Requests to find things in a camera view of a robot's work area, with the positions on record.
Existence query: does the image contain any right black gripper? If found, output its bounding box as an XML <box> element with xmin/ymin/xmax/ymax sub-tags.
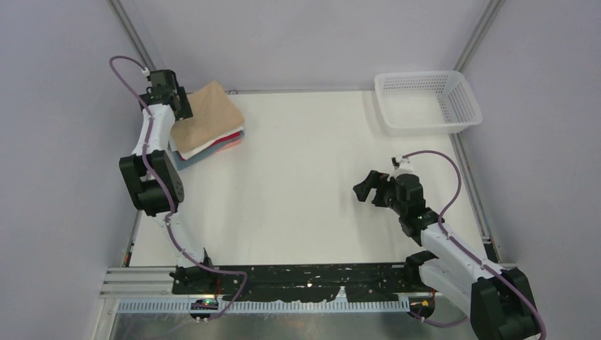
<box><xmin>354</xmin><ymin>170</ymin><xmax>407</xmax><ymax>216</ymax></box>

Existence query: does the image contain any beige t shirt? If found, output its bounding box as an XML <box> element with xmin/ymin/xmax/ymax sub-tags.
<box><xmin>171</xmin><ymin>81</ymin><xmax>245</xmax><ymax>152</ymax></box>

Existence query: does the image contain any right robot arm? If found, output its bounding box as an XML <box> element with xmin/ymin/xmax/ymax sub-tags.
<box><xmin>353</xmin><ymin>171</ymin><xmax>543</xmax><ymax>339</ymax></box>

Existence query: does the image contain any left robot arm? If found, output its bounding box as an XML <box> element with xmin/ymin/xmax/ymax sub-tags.
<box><xmin>119</xmin><ymin>68</ymin><xmax>218</xmax><ymax>293</ymax></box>

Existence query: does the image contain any white folded t shirt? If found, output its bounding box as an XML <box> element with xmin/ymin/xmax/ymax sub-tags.
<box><xmin>178</xmin><ymin>125</ymin><xmax>244</xmax><ymax>160</ymax></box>

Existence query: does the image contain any blue-grey folded t shirt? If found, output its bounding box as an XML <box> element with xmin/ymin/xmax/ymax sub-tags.
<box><xmin>172</xmin><ymin>148</ymin><xmax>220</xmax><ymax>171</ymax></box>

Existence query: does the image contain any red folded t shirt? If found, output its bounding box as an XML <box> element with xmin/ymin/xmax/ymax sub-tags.
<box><xmin>210</xmin><ymin>130</ymin><xmax>245</xmax><ymax>149</ymax></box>

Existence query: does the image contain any white plastic basket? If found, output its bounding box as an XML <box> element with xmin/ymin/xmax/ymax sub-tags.
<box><xmin>374</xmin><ymin>71</ymin><xmax>483</xmax><ymax>137</ymax></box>

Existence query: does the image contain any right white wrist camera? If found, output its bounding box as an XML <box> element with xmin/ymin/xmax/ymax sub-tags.
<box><xmin>391</xmin><ymin>156</ymin><xmax>415</xmax><ymax>178</ymax></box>

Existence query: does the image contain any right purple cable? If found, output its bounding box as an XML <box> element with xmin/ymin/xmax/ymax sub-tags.
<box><xmin>399</xmin><ymin>149</ymin><xmax>548</xmax><ymax>340</ymax></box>

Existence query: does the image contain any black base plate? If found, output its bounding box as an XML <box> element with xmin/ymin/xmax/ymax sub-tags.
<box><xmin>169</xmin><ymin>262</ymin><xmax>431</xmax><ymax>302</ymax></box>

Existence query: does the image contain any aluminium front rail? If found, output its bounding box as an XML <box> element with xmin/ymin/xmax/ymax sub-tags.
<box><xmin>100</xmin><ymin>263</ymin><xmax>434</xmax><ymax>315</ymax></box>

